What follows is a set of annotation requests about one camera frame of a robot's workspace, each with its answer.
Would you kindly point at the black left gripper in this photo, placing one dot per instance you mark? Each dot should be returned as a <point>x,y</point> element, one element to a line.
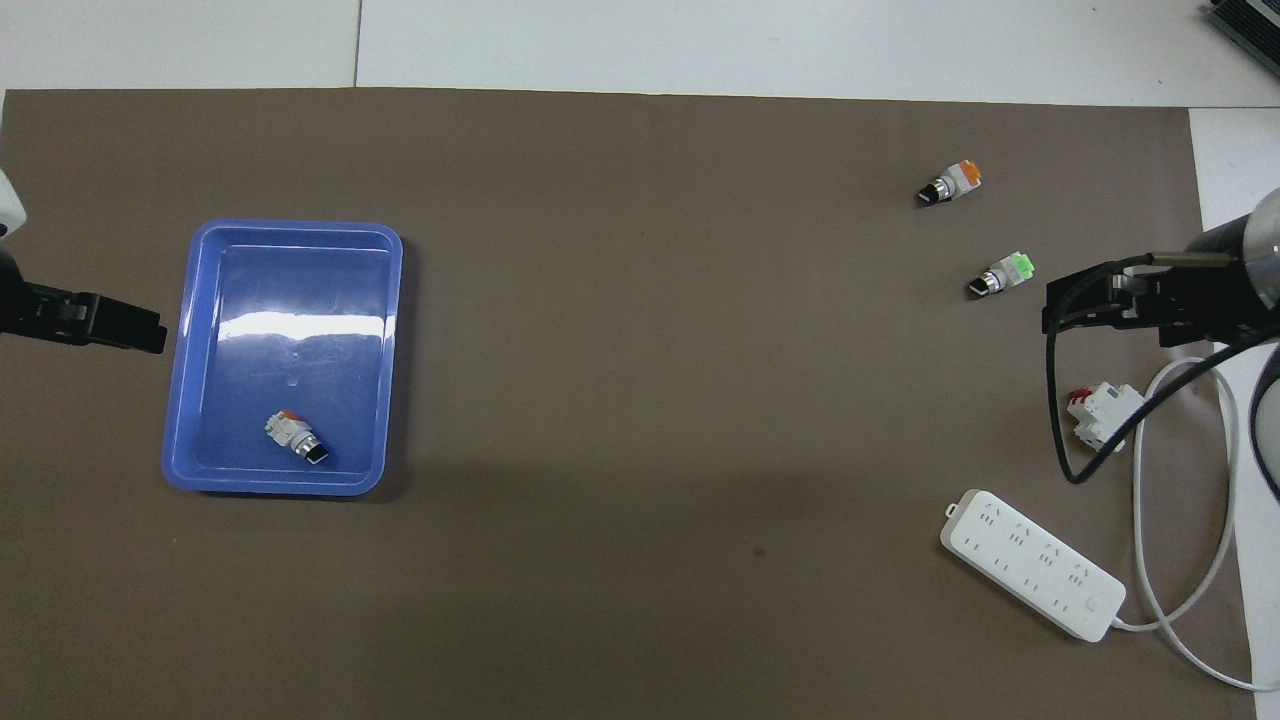
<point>30,310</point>

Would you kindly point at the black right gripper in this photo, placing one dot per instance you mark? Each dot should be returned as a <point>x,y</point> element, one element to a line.
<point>1195,300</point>

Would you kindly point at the green-capped rotary switch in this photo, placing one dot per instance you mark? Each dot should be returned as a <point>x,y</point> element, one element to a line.
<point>1000,274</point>

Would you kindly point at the white red circuit breaker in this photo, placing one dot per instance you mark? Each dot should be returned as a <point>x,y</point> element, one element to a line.
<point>1105,415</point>

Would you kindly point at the blue plastic tray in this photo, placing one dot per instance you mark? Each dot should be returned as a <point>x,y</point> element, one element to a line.
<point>240,300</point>

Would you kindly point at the grey ribbed metal device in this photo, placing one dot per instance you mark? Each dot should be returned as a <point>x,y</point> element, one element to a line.
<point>1250,20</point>

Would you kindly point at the brown table mat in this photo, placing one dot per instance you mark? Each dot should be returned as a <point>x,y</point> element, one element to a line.
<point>650,350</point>

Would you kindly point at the orange-capped rotary switch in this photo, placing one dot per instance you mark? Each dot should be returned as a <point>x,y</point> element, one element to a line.
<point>295,437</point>
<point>952,182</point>

